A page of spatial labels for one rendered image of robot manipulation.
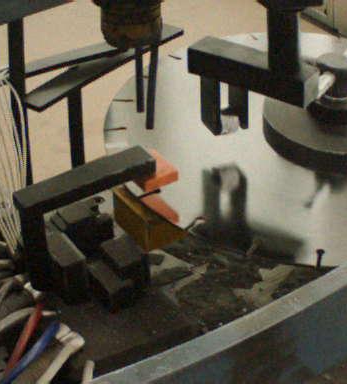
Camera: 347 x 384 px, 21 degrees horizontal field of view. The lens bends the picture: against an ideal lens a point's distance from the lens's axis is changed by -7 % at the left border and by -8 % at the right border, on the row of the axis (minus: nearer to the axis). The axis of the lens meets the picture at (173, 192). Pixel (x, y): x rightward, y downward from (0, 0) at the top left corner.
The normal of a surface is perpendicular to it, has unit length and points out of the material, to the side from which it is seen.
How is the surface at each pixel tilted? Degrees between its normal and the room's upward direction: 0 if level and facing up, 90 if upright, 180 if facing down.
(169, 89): 0
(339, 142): 5
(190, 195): 0
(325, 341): 90
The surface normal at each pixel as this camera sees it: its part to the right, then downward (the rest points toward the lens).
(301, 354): 0.54, 0.47
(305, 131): -0.08, -0.78
